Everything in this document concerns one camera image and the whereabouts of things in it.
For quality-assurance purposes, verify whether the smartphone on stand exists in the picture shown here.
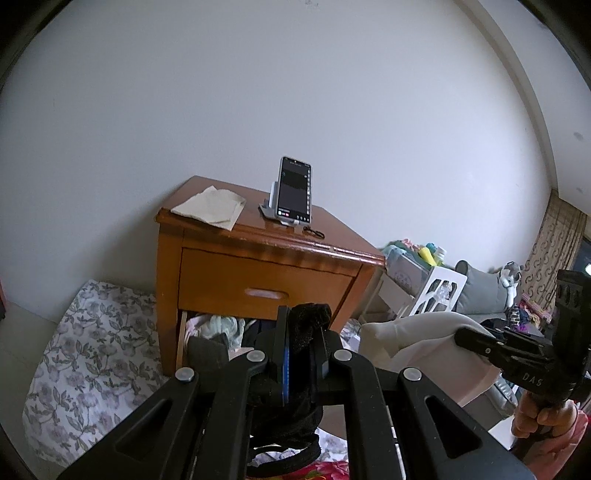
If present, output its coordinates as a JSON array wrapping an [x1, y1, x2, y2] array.
[[259, 157, 311, 226]]

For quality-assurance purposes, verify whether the wooden drawer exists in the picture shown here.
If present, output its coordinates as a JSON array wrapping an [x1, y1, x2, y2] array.
[[175, 312, 276, 373], [178, 249, 373, 329]]

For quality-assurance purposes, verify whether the grey floral bedding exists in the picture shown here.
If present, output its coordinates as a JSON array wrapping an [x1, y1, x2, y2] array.
[[22, 280, 166, 467]]

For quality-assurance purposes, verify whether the white cutout storage rack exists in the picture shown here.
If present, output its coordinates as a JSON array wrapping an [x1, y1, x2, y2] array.
[[360, 239, 467, 322]]

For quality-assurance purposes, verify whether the patterned curtain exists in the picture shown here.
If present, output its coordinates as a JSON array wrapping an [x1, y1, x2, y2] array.
[[522, 190, 588, 313]]

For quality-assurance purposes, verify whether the grey sock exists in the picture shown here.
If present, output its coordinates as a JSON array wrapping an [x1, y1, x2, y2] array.
[[186, 333, 229, 373]]

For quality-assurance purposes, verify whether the grey sofa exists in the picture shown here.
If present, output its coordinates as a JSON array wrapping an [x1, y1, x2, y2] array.
[[455, 260, 523, 429]]

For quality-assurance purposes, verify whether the red floral blanket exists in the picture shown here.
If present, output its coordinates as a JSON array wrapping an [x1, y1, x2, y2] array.
[[298, 461, 349, 480]]

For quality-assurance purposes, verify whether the right hand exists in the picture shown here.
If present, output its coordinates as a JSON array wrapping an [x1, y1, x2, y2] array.
[[511, 392, 578, 438]]

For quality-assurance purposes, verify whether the white cloth garment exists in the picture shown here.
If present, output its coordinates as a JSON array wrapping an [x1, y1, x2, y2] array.
[[359, 312, 500, 406]]

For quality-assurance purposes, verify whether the pale green lace garment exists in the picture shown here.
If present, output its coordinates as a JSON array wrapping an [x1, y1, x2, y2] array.
[[184, 314, 245, 350]]

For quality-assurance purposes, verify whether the beige folded cloth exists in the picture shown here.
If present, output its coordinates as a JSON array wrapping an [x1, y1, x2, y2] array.
[[171, 186, 246, 231]]

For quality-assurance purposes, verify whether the wooden nightstand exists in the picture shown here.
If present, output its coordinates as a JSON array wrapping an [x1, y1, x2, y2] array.
[[155, 176, 385, 376]]

